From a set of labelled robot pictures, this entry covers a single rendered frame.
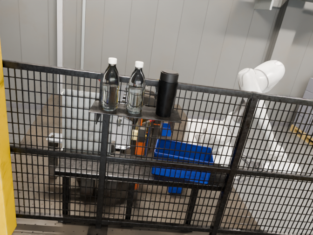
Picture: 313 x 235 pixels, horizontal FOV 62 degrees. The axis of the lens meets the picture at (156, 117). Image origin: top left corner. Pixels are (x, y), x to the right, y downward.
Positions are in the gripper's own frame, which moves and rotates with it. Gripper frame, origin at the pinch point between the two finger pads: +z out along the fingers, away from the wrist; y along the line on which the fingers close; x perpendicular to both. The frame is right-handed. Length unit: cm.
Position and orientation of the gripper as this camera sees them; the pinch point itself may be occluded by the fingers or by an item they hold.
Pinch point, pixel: (227, 166)
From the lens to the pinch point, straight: 172.9
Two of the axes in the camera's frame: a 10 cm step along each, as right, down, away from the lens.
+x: 2.3, 2.8, 9.3
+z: -9.7, -0.2, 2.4
